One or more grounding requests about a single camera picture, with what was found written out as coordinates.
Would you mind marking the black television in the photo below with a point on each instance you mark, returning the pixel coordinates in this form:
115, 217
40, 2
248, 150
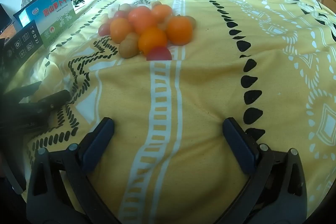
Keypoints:
4, 18

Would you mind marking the black printed box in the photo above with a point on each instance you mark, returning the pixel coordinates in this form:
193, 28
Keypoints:
23, 43

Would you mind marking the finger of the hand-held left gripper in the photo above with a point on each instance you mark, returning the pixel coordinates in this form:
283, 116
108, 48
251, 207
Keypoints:
23, 92
39, 108

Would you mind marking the green leafy vegetable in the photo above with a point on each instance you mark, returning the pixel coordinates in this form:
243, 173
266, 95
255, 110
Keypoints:
78, 0

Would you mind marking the pile of oranges and tomatoes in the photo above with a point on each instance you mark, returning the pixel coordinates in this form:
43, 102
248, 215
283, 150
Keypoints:
152, 40

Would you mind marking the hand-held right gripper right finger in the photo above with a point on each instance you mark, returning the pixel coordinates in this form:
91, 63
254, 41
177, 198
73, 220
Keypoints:
239, 142

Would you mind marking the blue and green box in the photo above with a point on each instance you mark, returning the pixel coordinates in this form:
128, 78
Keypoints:
55, 14

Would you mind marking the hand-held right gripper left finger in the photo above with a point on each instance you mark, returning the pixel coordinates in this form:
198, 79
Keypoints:
98, 140

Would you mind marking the yellow patterned tablecloth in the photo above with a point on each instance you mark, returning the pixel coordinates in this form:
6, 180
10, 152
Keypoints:
210, 82

